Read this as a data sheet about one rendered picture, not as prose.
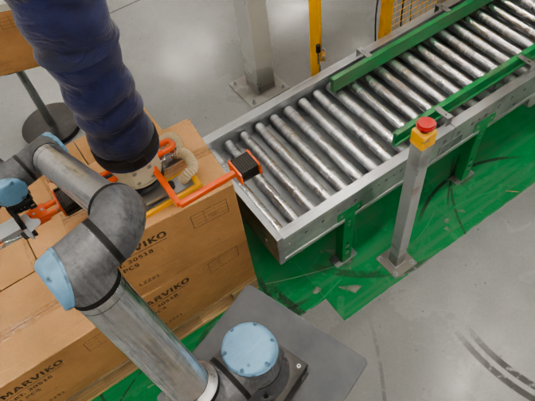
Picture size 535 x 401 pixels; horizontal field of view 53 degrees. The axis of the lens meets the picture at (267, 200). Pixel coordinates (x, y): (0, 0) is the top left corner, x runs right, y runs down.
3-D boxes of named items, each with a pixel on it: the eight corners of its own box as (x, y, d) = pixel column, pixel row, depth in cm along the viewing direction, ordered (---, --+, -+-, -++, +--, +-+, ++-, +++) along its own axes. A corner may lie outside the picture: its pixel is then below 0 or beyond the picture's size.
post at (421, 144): (396, 252, 280) (424, 120, 198) (405, 262, 277) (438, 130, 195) (386, 259, 278) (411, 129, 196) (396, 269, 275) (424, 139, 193)
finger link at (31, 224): (48, 233, 173) (32, 209, 170) (31, 243, 172) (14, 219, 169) (48, 231, 176) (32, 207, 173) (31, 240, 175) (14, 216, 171)
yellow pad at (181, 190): (190, 169, 202) (187, 161, 198) (203, 186, 197) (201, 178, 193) (108, 216, 194) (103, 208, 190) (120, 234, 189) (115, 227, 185)
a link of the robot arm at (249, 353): (292, 360, 157) (288, 344, 142) (251, 406, 152) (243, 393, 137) (255, 326, 164) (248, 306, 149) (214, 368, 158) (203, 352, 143)
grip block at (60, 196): (79, 188, 190) (72, 177, 185) (89, 206, 185) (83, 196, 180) (56, 200, 188) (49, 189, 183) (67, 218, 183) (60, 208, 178)
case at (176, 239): (206, 177, 251) (188, 118, 218) (247, 239, 229) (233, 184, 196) (85, 237, 238) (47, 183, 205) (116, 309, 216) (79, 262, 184)
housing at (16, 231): (21, 222, 183) (14, 215, 180) (27, 236, 180) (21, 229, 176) (1, 233, 182) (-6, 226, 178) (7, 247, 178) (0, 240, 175)
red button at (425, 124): (424, 119, 198) (426, 112, 195) (439, 130, 195) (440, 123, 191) (411, 129, 197) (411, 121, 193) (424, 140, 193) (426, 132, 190)
